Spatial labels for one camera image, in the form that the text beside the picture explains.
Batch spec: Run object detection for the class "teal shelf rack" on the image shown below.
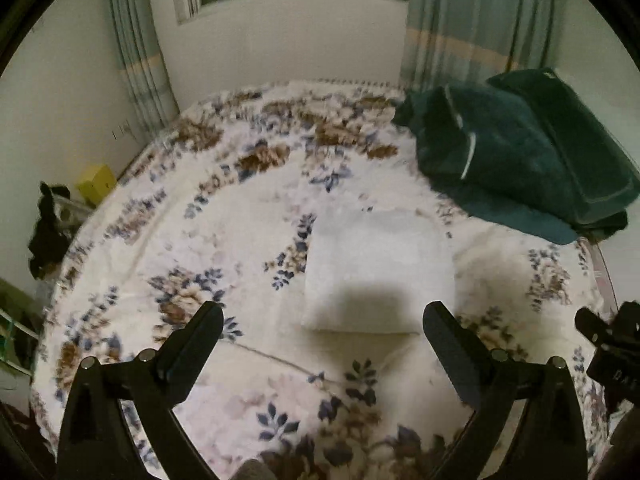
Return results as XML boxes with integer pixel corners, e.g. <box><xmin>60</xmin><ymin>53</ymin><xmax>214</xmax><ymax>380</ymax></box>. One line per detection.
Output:
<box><xmin>0</xmin><ymin>279</ymin><xmax>45</xmax><ymax>377</ymax></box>

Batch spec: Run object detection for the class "floral bed blanket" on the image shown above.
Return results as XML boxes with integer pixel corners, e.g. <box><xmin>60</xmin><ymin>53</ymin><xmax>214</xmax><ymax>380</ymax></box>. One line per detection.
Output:
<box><xmin>27</xmin><ymin>79</ymin><xmax>619</xmax><ymax>480</ymax></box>

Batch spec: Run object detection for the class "dark green pillow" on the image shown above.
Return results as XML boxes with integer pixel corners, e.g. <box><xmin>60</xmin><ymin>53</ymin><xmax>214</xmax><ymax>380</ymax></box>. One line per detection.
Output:
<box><xmin>486</xmin><ymin>67</ymin><xmax>640</xmax><ymax>227</ymax></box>

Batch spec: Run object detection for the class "black garment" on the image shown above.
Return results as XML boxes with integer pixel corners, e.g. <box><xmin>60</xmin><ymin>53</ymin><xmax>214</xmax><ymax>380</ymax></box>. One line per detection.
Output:
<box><xmin>27</xmin><ymin>182</ymin><xmax>72</xmax><ymax>279</ymax></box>

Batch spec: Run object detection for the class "dark green quilt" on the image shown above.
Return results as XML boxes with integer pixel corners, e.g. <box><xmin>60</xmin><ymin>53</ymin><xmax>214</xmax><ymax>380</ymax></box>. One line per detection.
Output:
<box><xmin>392</xmin><ymin>85</ymin><xmax>629</xmax><ymax>247</ymax></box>

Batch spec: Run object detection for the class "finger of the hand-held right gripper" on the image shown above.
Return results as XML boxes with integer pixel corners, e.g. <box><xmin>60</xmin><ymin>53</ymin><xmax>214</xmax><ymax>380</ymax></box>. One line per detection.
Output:
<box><xmin>617</xmin><ymin>301</ymin><xmax>640</xmax><ymax>343</ymax></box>
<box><xmin>574</xmin><ymin>306</ymin><xmax>618</xmax><ymax>353</ymax></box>

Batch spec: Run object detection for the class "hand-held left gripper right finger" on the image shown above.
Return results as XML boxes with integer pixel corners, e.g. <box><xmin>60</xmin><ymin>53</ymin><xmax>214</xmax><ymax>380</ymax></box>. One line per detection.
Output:
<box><xmin>422</xmin><ymin>301</ymin><xmax>588</xmax><ymax>480</ymax></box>

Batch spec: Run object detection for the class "yellow box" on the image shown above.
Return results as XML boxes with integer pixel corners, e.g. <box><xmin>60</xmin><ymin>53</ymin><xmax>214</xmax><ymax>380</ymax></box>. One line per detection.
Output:
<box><xmin>76</xmin><ymin>164</ymin><xmax>119</xmax><ymax>206</ymax></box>

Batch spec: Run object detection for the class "white knit sweater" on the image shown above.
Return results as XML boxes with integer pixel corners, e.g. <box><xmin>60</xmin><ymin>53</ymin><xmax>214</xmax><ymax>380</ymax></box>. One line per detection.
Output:
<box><xmin>300</xmin><ymin>207</ymin><xmax>457</xmax><ymax>337</ymax></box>

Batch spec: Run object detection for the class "grey-blue striped curtain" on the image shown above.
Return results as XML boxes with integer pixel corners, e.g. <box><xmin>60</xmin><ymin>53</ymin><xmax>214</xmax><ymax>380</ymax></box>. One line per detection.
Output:
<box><xmin>105</xmin><ymin>0</ymin><xmax>181</xmax><ymax>134</ymax></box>
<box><xmin>400</xmin><ymin>0</ymin><xmax>572</xmax><ymax>87</ymax></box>

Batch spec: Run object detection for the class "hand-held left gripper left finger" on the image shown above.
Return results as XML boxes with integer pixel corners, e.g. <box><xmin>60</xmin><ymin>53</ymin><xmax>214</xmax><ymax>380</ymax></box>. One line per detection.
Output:
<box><xmin>56</xmin><ymin>301</ymin><xmax>225</xmax><ymax>480</ymax></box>

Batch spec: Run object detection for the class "pink bed sheet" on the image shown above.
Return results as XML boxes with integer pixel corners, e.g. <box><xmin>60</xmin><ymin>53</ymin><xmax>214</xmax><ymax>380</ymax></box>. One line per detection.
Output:
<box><xmin>580</xmin><ymin>237</ymin><xmax>619</xmax><ymax>312</ymax></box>

